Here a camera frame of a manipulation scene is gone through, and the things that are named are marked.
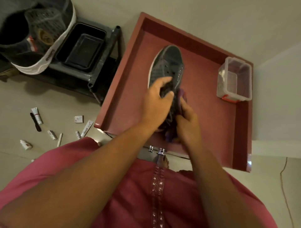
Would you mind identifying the pink embroidered tunic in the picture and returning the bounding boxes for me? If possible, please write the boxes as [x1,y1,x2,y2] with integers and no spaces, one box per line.
[0,137,279,228]

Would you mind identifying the person's left forearm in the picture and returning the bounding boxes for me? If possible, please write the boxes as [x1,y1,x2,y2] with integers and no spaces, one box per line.
[0,121,156,228]

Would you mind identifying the white dropper bottle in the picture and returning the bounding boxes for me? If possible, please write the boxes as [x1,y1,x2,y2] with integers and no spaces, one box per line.
[19,140,33,151]

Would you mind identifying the black plastic tray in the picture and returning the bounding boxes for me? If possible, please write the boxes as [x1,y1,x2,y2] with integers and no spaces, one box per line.
[56,22,107,73]

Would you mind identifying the red tray table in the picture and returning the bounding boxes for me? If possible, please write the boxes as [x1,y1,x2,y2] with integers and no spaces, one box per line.
[94,12,254,173]

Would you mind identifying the person's left hand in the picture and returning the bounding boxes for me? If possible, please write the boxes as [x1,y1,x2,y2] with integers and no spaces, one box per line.
[139,76,175,131]

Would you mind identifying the person's right forearm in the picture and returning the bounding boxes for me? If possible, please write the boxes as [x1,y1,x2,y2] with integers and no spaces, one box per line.
[187,141,263,228]

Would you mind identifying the olive brown sandal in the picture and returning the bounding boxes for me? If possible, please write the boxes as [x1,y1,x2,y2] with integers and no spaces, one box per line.
[0,63,20,83]

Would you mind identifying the dark grey sneaker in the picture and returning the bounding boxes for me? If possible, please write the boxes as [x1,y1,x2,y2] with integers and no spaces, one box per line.
[0,0,77,75]
[147,45,185,133]

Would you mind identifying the small tubes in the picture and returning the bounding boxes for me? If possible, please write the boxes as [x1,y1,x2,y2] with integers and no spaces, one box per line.
[81,120,94,138]

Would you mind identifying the black shoe rack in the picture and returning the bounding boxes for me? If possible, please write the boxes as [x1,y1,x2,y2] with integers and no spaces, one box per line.
[0,16,123,106]

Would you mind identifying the person's right hand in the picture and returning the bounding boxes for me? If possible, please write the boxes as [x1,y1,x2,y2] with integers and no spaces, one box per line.
[175,101,203,150]

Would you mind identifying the purple orange checked cloth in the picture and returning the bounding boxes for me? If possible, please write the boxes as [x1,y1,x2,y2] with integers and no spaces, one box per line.
[164,88,188,144]

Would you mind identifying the clear plastic box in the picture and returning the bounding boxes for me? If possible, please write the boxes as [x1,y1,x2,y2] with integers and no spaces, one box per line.
[216,56,253,103]

